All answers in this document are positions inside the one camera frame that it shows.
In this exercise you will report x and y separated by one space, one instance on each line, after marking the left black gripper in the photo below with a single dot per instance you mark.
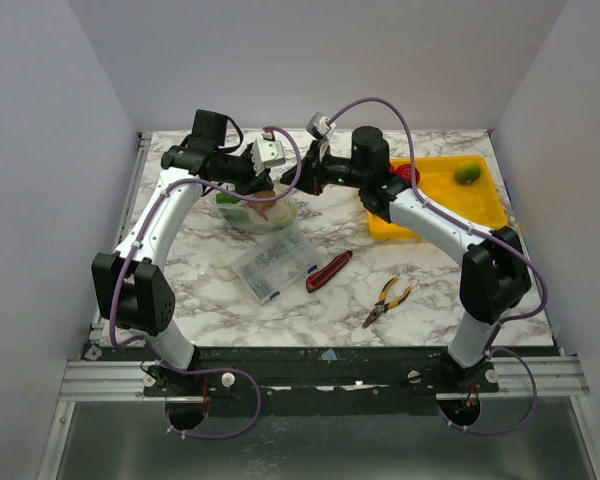
255 182

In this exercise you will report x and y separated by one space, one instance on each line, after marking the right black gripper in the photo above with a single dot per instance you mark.
310 173

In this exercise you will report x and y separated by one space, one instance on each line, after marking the orange round fruit toy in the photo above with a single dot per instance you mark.
267 196

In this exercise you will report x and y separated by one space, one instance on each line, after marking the clear zip top bag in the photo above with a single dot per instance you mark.
254 217

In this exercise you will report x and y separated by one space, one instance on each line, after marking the red chili pepper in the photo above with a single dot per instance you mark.
260 211

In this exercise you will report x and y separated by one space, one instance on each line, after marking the green bell pepper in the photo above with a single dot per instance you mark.
222 198

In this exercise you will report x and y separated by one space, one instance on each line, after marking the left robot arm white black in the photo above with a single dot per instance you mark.
131 289

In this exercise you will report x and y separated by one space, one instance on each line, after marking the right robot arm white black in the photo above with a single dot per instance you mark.
494 274

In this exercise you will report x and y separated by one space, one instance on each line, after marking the clear screw organizer box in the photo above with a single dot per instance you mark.
277 262

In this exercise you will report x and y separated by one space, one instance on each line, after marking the red black utility knife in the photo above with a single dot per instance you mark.
319 278

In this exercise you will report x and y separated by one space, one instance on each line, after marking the red tomato toy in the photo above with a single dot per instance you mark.
404 171

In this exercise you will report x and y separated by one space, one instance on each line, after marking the yellow plastic tray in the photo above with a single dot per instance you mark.
478 201

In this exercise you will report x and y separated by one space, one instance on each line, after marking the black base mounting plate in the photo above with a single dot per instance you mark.
322 381

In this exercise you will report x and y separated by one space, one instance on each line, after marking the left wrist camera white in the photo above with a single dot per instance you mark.
267 152

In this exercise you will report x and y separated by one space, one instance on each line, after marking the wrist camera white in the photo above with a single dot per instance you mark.
267 152
321 128

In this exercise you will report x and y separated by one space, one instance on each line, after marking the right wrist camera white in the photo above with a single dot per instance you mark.
321 128

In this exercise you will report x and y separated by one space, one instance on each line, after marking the yellow handled pliers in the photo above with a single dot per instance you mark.
383 304

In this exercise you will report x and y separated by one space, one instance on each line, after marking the aluminium extrusion rail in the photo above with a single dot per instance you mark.
122 381

